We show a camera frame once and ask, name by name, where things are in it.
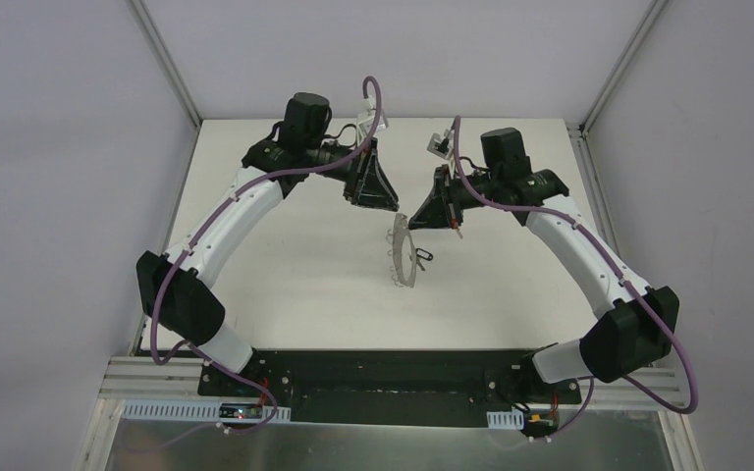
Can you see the key with red tag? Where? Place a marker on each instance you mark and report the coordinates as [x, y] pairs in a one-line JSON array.
[[456, 228]]

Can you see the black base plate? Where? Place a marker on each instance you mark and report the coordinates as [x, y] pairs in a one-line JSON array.
[[425, 388]]

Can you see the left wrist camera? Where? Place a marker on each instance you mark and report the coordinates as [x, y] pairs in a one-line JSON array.
[[368, 119]]

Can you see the right controller board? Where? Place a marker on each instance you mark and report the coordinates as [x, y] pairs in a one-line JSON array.
[[540, 424]]

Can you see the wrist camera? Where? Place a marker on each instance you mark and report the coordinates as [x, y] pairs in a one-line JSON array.
[[368, 119], [442, 145]]

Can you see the left controller board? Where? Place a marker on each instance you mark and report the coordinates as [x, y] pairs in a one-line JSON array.
[[240, 412]]

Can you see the controller board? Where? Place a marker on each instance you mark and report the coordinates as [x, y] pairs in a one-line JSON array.
[[240, 412], [540, 424]]

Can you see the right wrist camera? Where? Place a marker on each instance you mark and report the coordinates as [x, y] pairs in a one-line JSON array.
[[442, 145]]

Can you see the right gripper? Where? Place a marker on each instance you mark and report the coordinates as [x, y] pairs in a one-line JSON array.
[[448, 197]]

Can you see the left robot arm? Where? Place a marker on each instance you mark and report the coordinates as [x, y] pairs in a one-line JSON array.
[[176, 286]]

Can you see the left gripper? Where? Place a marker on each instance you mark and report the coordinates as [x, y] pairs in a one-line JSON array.
[[358, 174]]

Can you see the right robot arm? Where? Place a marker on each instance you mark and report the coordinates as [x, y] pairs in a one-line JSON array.
[[635, 322]]

